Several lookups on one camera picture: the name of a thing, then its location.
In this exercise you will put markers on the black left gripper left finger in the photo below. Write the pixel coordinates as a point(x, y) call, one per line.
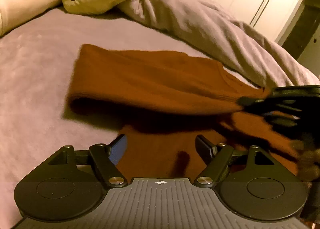
point(105, 157)

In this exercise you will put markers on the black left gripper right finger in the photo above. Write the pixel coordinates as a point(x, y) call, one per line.
point(216, 158)

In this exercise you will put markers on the rust brown knit garment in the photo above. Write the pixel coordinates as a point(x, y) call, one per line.
point(164, 100)

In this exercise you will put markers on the dark wooden door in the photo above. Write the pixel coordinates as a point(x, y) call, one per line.
point(303, 29)

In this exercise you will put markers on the lilac fleece blanket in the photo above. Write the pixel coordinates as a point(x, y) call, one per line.
point(208, 27)

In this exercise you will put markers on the lilac bed sheet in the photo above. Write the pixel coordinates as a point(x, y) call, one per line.
point(37, 61)

